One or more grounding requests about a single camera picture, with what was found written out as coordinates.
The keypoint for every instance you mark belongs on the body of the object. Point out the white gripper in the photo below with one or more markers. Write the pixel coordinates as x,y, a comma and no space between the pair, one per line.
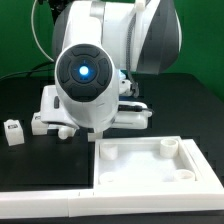
130,115

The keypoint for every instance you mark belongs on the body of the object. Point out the white square tabletop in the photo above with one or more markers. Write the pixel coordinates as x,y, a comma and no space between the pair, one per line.
146,162

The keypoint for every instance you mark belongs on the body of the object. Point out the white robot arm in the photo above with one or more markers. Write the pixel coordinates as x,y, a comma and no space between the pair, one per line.
93,42

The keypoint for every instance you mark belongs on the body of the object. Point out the white L-shaped fence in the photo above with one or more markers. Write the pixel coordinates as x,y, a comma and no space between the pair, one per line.
207,194

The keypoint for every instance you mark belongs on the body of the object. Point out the black camera stand pole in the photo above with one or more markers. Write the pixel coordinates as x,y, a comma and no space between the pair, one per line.
59,9

